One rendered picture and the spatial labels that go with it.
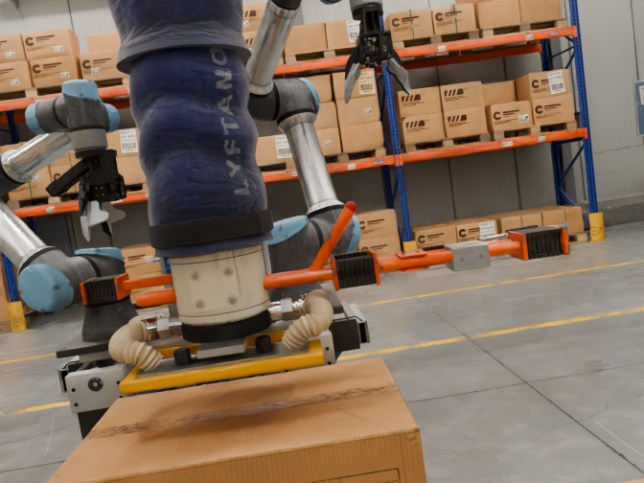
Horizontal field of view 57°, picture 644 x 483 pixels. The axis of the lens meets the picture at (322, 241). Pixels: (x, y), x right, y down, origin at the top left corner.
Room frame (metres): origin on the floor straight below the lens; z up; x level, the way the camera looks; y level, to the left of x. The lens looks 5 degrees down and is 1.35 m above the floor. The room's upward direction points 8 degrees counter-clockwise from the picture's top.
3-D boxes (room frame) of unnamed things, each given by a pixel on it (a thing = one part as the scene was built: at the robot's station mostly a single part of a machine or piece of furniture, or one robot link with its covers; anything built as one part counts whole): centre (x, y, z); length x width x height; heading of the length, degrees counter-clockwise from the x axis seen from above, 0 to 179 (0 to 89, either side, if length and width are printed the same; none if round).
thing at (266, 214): (1.10, 0.20, 1.30); 0.23 x 0.23 x 0.04
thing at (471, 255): (1.11, -0.27, 1.18); 0.07 x 0.07 x 0.04; 2
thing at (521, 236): (1.10, -0.40, 1.18); 0.08 x 0.07 x 0.05; 92
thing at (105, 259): (1.54, 0.59, 1.20); 0.13 x 0.12 x 0.14; 154
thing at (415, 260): (1.22, 0.00, 1.18); 0.93 x 0.30 x 0.04; 92
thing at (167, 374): (1.00, 0.20, 1.08); 0.34 x 0.10 x 0.05; 92
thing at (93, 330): (1.54, 0.58, 1.09); 0.15 x 0.15 x 0.10
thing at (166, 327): (1.09, 0.20, 1.12); 0.34 x 0.25 x 0.06; 92
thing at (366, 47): (1.37, -0.18, 1.66); 0.09 x 0.08 x 0.12; 4
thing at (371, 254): (1.10, -0.05, 1.18); 0.10 x 0.08 x 0.06; 2
